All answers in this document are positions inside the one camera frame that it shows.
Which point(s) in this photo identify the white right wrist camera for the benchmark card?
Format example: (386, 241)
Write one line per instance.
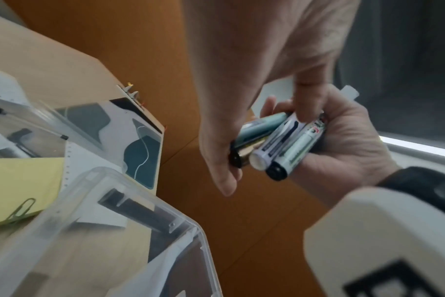
(369, 240)

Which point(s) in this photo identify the teal pen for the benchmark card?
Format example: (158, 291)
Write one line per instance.
(259, 127)

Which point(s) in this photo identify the clear plastic storage bin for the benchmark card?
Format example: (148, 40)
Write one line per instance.
(178, 220)

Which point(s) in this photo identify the person's left hand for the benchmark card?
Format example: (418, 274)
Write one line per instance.
(252, 43)

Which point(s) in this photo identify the plug with yellow tag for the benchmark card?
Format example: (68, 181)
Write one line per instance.
(129, 86)

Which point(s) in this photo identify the white marker with black cap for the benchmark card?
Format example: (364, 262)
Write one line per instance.
(277, 142)

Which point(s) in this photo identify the black and white pen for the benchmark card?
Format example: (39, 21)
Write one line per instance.
(236, 158)

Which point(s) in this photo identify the white perforated paper sheet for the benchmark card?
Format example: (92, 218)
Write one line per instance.
(86, 162)
(6, 87)

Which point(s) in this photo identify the yellow sticky note pad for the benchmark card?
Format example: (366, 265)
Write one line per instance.
(20, 179)

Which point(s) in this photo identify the white marker with green band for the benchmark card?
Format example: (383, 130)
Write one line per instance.
(299, 148)

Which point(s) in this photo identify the white plug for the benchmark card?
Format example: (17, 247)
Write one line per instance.
(134, 94)

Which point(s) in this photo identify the black right wristband with markers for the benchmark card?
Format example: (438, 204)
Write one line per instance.
(424, 182)

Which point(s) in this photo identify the pile of coloured paper clips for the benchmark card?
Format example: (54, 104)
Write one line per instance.
(20, 211)

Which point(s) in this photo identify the light wooden table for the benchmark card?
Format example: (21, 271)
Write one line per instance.
(42, 58)

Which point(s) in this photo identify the person's right hand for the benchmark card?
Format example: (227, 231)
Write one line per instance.
(354, 145)

